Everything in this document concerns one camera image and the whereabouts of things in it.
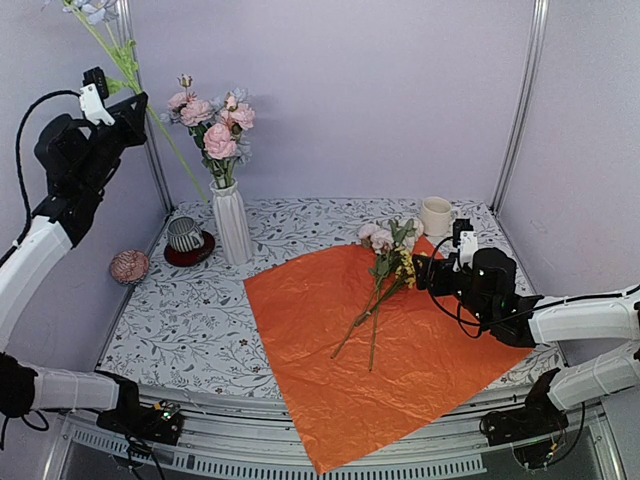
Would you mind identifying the striped black white cup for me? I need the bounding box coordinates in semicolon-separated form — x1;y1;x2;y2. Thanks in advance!
167;216;204;253

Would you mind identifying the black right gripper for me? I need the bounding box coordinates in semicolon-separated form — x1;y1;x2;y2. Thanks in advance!
414;252;494;326

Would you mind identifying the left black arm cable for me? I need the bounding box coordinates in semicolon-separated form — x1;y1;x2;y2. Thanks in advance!
13;89;81;241

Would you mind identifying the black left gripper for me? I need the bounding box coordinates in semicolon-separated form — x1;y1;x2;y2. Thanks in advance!
78;91;148;191

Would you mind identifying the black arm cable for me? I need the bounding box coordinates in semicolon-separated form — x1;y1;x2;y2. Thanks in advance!
13;89;81;241
424;237;640;341

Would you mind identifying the pink rose flower stem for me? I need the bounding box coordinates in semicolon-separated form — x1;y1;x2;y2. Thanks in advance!
205;88;256;187

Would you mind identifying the pink patterned ball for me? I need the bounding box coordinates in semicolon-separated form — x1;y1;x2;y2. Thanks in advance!
109;250;150;285

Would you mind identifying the white ribbed ceramic vase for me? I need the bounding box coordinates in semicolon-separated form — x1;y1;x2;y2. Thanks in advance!
210;181;253;265

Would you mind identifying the aluminium frame post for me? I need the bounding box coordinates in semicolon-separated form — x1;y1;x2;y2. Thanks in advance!
490;0;549;217
112;0;175;216

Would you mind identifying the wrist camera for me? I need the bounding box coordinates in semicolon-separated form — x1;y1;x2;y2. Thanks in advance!
79;67;115;126
452;218;478;272

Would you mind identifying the orange tissue paper sheet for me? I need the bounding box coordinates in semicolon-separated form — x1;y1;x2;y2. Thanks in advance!
245;245;519;474

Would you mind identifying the yellow small flower sprig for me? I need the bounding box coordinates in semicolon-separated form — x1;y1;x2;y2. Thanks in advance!
368;246;416;372

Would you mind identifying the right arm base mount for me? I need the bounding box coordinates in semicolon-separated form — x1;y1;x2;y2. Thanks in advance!
479;368;569;470

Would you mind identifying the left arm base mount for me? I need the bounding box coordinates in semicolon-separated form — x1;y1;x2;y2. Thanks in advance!
96;371;184;446

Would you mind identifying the aluminium front rail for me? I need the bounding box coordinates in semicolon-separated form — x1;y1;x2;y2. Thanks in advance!
49;386;631;479

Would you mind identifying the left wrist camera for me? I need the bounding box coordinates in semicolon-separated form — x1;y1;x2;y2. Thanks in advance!
79;67;115;126

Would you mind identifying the right aluminium frame post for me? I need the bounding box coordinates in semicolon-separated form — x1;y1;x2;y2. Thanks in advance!
490;0;549;217

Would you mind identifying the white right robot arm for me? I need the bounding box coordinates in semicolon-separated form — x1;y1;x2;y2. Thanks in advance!
412;248;639;436

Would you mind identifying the small blue flower stem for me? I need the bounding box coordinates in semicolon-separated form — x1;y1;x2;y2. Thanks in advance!
44;0;210;204

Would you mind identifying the white rose flower stem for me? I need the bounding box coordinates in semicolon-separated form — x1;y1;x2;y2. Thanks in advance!
401;217;424;250

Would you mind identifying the cream ceramic mug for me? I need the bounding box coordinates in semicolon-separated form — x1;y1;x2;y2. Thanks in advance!
419;196;460;237

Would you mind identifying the dark red saucer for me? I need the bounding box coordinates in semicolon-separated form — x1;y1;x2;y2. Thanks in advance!
164;232;215;267

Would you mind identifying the left aluminium frame post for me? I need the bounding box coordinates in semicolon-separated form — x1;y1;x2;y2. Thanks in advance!
112;0;175;216

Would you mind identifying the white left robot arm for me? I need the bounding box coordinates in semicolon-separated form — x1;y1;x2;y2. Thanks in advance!
1;93;149;434

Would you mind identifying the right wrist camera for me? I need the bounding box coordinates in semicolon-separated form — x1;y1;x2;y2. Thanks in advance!
452;218;478;272

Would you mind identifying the blue hydrangea flower stem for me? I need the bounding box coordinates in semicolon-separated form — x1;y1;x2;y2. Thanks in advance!
160;87;256;190

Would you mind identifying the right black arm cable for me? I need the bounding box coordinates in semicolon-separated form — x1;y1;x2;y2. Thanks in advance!
424;237;640;341

